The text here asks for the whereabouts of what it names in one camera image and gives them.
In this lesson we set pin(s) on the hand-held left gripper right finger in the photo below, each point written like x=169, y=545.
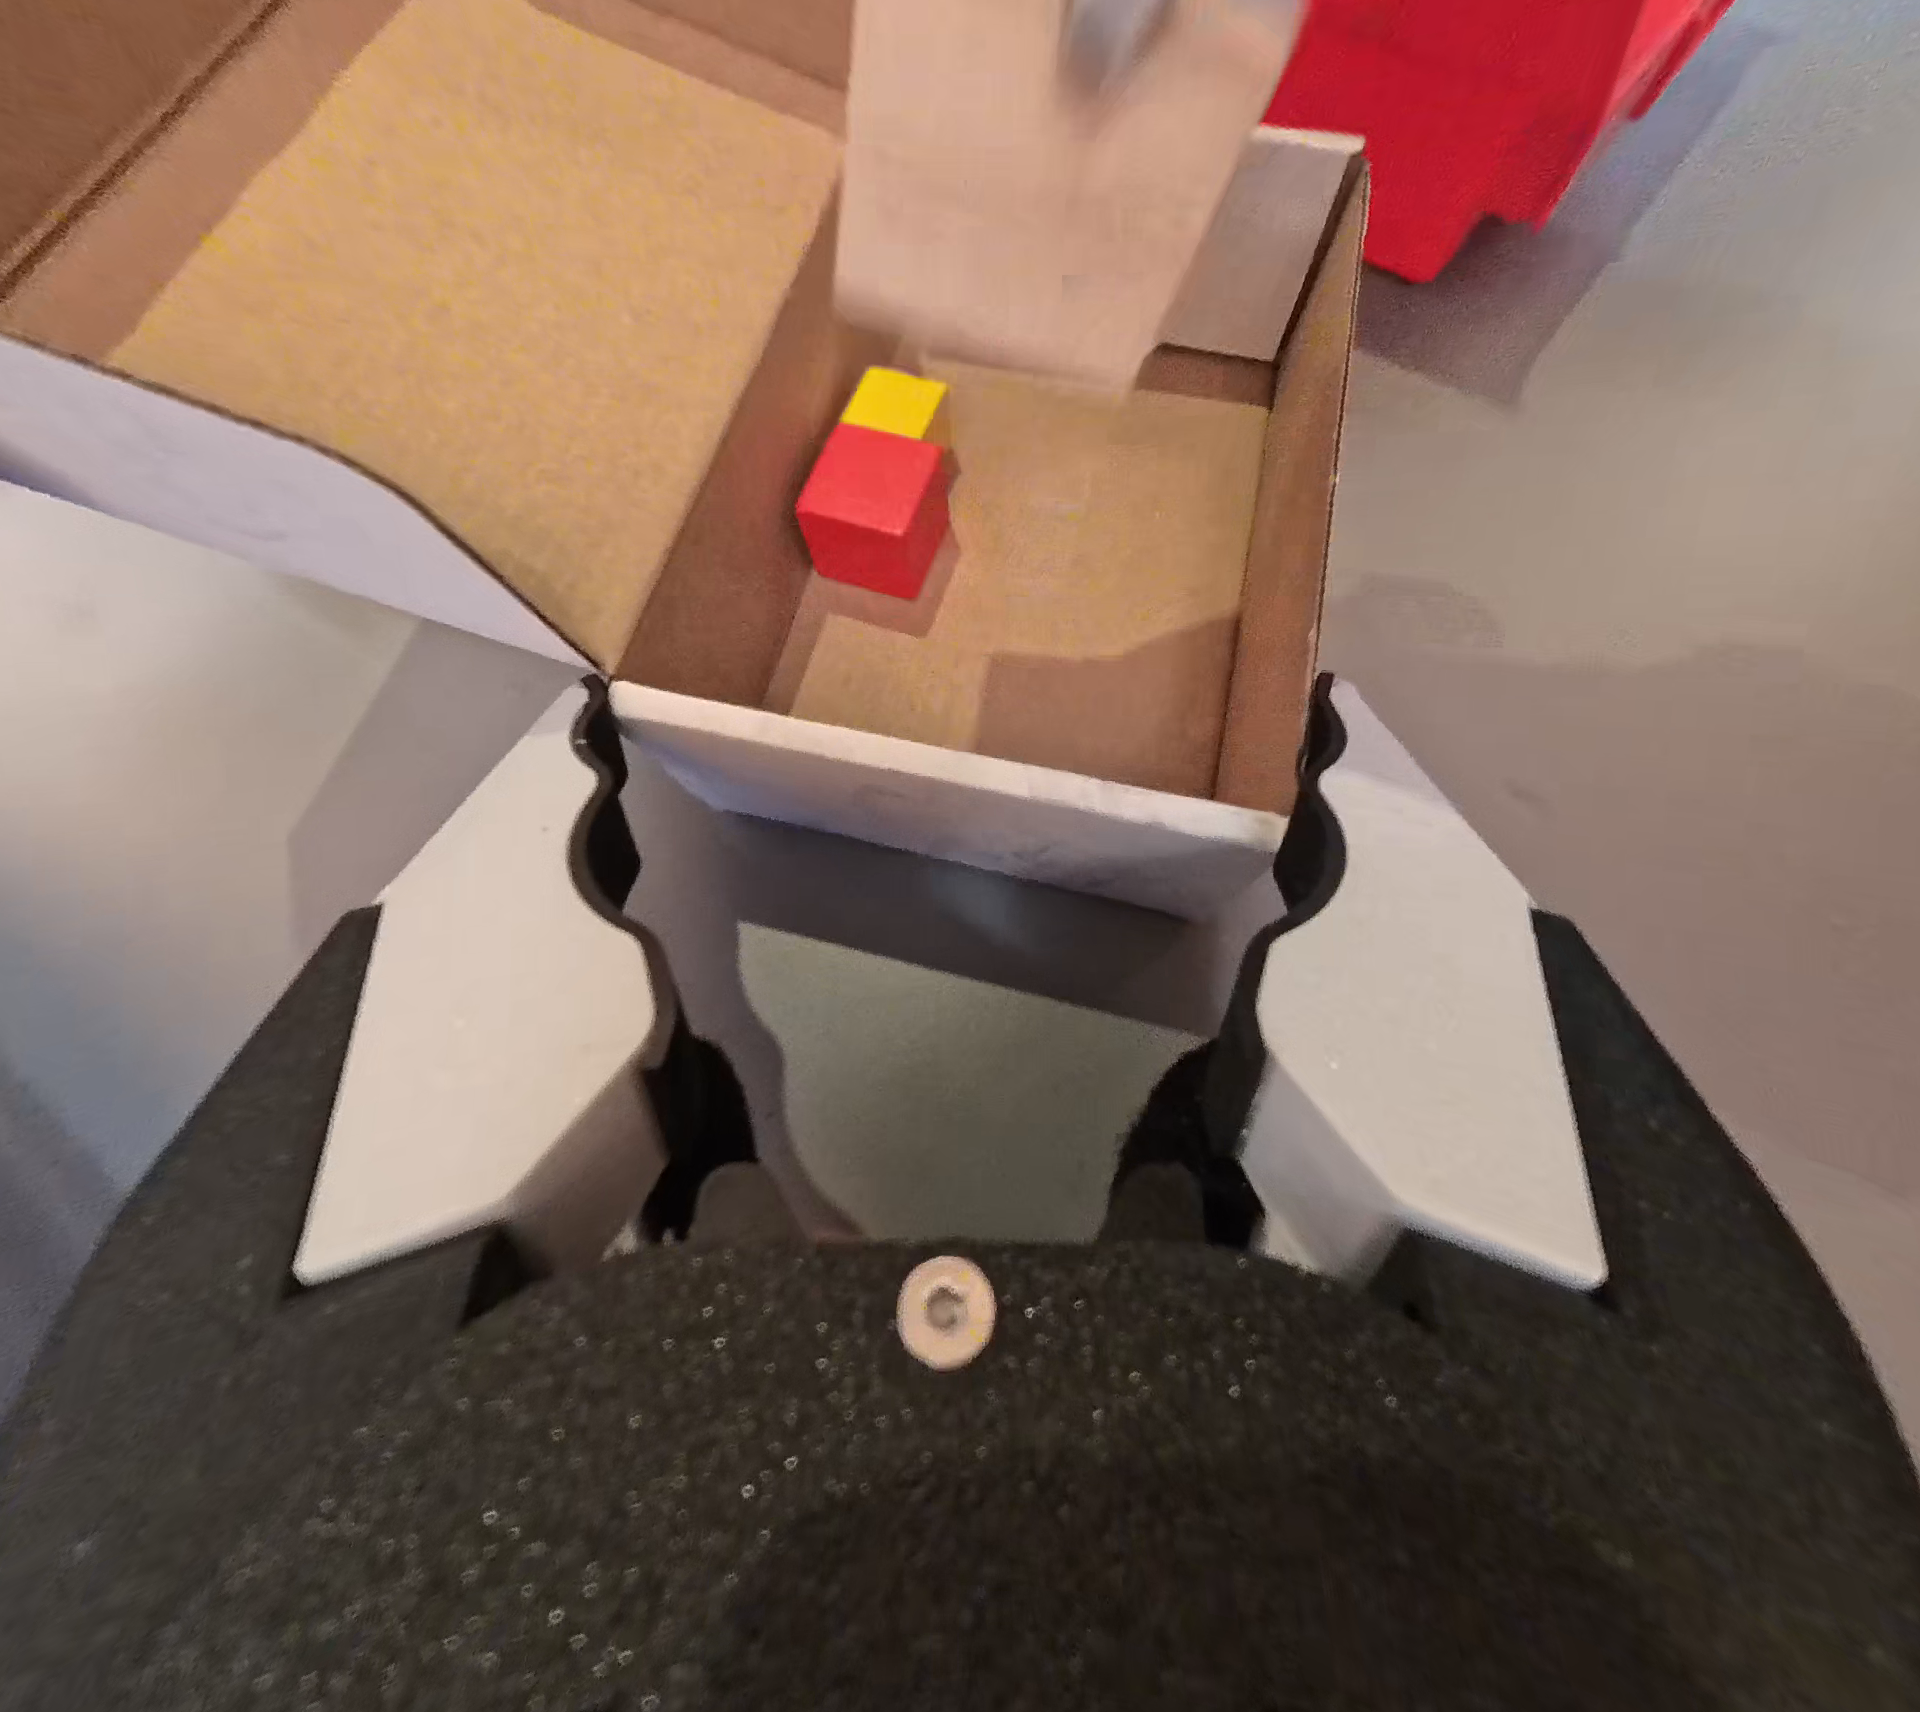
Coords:
x=1424, y=1066

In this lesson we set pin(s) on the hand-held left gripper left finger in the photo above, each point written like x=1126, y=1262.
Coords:
x=481, y=1066

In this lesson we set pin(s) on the red plastic bin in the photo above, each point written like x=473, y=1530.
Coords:
x=1424, y=16

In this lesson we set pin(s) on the yellow wooden cube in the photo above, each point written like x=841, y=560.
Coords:
x=897, y=405

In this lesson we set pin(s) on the red wooden cube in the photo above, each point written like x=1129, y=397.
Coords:
x=871, y=513

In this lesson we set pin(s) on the white cardboard box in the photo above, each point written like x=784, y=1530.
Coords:
x=451, y=242

